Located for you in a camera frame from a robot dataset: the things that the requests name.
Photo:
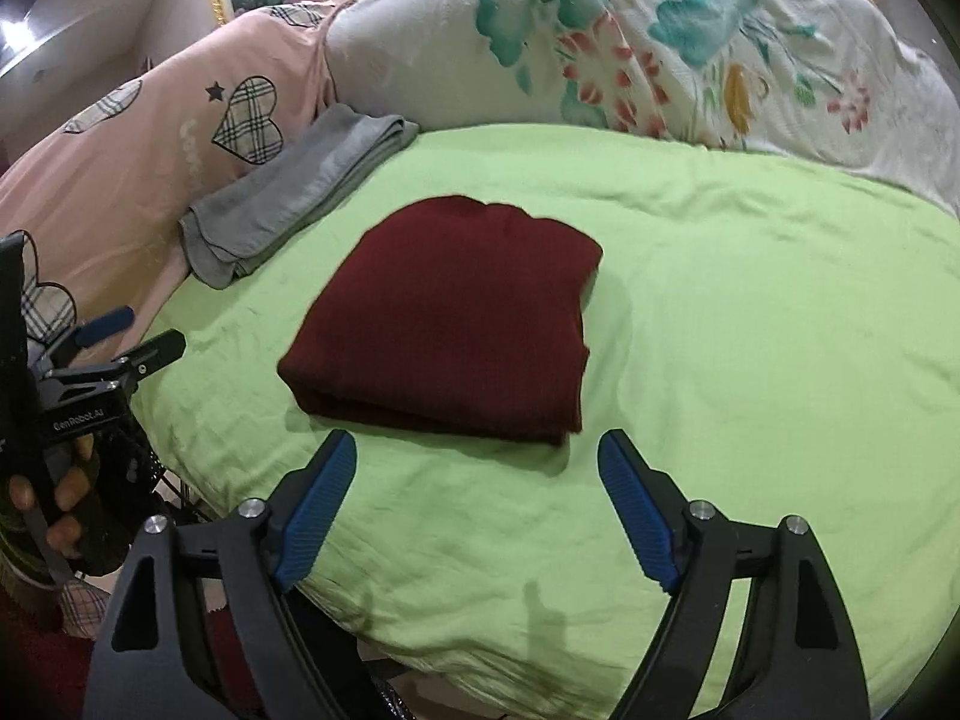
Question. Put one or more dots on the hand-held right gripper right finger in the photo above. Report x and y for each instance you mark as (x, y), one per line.
(637, 502)

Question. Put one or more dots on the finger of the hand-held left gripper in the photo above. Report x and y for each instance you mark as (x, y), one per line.
(101, 328)
(154, 352)

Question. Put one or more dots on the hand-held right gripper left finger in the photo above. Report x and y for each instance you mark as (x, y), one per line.
(319, 510)

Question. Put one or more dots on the dark red sweater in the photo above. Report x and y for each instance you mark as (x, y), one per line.
(450, 315)

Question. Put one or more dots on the person's left hand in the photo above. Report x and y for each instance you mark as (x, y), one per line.
(71, 491)

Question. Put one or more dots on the pink heart-pattern pillow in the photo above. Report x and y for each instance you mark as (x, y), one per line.
(127, 187)

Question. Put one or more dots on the light green bed sheet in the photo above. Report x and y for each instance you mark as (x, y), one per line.
(750, 352)

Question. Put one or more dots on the grey folded cloth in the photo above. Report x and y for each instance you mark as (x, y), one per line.
(292, 187)

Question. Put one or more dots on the white floral pillow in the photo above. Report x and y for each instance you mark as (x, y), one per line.
(675, 37)

